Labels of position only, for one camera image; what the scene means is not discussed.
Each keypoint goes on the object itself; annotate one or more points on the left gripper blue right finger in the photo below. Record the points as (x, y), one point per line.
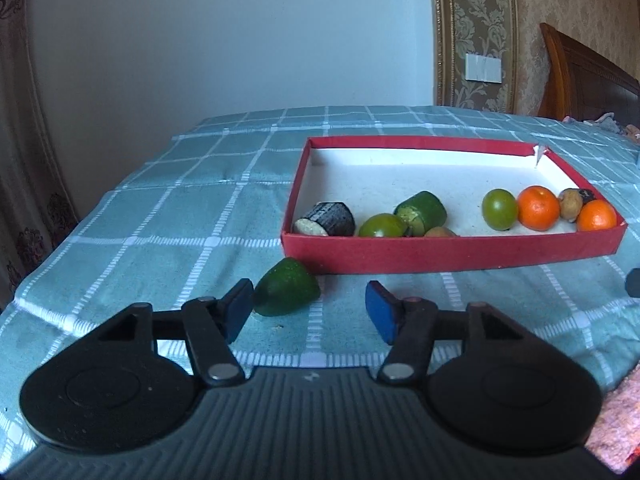
(408, 326)

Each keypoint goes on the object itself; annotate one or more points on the green cucumber cut piece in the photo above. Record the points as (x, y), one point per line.
(422, 211)

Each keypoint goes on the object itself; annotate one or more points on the dark cylinder piece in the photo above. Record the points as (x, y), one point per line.
(587, 195)
(326, 219)

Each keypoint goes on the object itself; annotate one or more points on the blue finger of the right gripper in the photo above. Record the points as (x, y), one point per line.
(632, 283)

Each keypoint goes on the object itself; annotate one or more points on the green cucumber end piece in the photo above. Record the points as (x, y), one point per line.
(287, 287)

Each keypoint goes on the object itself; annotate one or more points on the white wall switch panel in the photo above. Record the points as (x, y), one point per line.
(483, 68)

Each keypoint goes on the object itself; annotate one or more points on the ornate wallpaper panel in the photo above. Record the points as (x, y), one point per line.
(482, 27)

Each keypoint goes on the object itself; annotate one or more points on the orange mandarin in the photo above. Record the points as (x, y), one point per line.
(538, 208)
(595, 216)

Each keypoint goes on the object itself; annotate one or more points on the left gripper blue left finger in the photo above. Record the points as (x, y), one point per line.
(211, 325)

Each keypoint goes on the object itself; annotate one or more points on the pink floral towel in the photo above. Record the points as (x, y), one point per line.
(615, 437)

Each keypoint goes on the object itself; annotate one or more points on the wooden bed headboard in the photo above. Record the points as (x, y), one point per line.
(584, 84)

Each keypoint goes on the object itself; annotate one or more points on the brown longan fruit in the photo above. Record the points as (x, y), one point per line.
(571, 202)

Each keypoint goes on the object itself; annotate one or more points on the patterned brown curtain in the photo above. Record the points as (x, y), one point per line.
(36, 212)

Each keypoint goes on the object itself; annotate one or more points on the green tomato small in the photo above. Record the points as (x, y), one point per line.
(384, 225)

